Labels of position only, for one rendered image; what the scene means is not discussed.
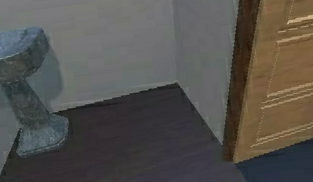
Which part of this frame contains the grey marble pedestal sink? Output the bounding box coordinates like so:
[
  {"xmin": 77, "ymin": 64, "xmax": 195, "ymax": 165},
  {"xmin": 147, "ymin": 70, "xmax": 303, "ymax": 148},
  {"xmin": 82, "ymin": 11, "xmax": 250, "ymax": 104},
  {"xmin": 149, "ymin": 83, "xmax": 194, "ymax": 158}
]
[{"xmin": 0, "ymin": 23, "xmax": 74, "ymax": 161}]

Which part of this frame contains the light wooden room door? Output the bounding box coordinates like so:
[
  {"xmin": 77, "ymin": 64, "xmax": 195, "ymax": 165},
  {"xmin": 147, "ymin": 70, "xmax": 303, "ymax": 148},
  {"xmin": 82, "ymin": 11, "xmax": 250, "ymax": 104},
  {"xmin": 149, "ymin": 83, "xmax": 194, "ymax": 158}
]
[{"xmin": 212, "ymin": 0, "xmax": 313, "ymax": 164}]

